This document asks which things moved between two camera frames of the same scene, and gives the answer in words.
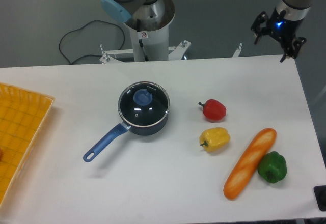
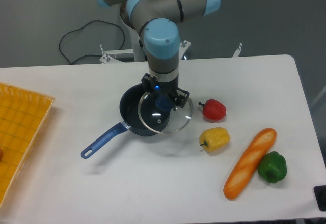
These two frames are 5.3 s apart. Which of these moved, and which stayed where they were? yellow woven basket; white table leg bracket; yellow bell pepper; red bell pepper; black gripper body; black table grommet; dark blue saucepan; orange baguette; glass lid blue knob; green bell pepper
Moved: black gripper body; glass lid blue knob
Stayed: yellow woven basket; yellow bell pepper; red bell pepper; orange baguette; green bell pepper; white table leg bracket; dark blue saucepan; black table grommet
